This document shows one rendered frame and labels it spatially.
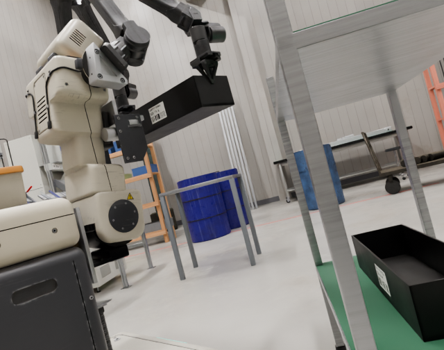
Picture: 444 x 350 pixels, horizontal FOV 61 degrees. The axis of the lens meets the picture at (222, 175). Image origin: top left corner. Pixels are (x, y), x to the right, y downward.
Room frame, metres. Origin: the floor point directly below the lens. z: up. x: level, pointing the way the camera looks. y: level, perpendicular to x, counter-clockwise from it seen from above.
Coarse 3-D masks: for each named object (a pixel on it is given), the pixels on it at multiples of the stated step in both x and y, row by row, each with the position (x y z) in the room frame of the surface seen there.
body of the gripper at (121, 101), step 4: (120, 96) 1.68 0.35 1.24; (124, 96) 1.69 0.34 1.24; (116, 100) 1.69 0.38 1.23; (120, 100) 1.68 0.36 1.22; (124, 100) 1.69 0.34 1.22; (116, 104) 1.70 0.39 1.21; (120, 104) 1.68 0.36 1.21; (124, 104) 1.69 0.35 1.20; (128, 104) 1.71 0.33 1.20; (120, 108) 1.68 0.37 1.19; (124, 108) 1.67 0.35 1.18
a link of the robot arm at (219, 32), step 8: (192, 8) 1.31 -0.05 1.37; (192, 16) 1.29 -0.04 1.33; (200, 16) 1.31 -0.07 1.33; (192, 24) 1.31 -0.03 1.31; (200, 24) 1.33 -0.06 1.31; (208, 24) 1.34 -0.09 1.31; (216, 24) 1.35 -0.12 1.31; (216, 32) 1.32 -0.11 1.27; (224, 32) 1.34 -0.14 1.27; (216, 40) 1.34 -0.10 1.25; (224, 40) 1.36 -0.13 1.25
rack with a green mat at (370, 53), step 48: (432, 0) 0.56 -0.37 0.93; (288, 48) 0.59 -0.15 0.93; (336, 48) 0.64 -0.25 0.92; (384, 48) 0.73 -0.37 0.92; (432, 48) 0.84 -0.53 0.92; (288, 96) 0.96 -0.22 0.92; (336, 96) 1.17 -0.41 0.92; (288, 144) 1.45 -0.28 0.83; (336, 240) 0.59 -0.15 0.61; (336, 288) 1.15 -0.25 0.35; (336, 336) 1.45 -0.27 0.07; (384, 336) 0.80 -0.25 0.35
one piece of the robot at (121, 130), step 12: (108, 108) 1.24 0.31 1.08; (108, 120) 1.26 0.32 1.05; (120, 120) 1.21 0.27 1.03; (132, 120) 1.24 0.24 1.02; (108, 132) 1.18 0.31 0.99; (120, 132) 1.20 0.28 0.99; (132, 132) 1.23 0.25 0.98; (108, 144) 1.24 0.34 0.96; (120, 144) 1.20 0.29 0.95; (132, 144) 1.22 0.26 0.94; (144, 144) 1.26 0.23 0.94; (108, 156) 1.44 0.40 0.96; (132, 156) 1.22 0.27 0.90; (144, 156) 1.25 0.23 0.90
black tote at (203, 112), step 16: (192, 80) 1.26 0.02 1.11; (208, 80) 1.31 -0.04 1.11; (224, 80) 1.37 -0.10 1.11; (160, 96) 1.39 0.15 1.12; (176, 96) 1.33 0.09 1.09; (192, 96) 1.28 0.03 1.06; (208, 96) 1.29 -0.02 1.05; (224, 96) 1.35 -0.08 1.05; (144, 112) 1.48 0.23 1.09; (160, 112) 1.41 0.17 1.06; (176, 112) 1.35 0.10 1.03; (192, 112) 1.31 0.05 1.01; (208, 112) 1.40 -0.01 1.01; (144, 128) 1.50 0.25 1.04; (160, 128) 1.45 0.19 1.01; (176, 128) 1.56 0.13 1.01
